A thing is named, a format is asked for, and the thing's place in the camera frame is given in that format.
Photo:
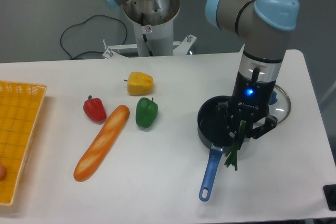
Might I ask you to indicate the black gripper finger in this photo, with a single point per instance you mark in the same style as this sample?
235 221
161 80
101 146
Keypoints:
226 120
269 124

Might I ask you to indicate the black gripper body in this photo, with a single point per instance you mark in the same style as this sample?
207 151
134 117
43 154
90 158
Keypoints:
250 102

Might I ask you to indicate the green onion bunch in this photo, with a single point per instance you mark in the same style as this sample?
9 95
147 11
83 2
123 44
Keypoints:
232 154

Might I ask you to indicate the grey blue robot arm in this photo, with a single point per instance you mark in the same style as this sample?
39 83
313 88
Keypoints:
264 25

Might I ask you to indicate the glass lid blue knob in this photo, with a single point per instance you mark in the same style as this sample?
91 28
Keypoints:
279 104

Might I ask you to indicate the green bell pepper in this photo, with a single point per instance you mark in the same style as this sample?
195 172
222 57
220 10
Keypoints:
146 112

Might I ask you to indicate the yellow bell pepper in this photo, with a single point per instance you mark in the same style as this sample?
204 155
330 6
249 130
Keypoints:
139 83

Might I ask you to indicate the black corner device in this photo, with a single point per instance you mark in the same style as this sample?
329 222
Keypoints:
330 196

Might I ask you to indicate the orange baguette bread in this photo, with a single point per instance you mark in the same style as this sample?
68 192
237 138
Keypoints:
99 148

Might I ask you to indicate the red bell pepper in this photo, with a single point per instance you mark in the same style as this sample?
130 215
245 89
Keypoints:
94 109

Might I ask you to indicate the yellow woven basket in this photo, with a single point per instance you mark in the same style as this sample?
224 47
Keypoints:
20 108

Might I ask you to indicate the brown egg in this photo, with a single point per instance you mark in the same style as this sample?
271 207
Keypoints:
2 171

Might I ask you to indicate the black pot blue handle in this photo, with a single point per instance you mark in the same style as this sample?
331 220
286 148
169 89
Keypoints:
208 133

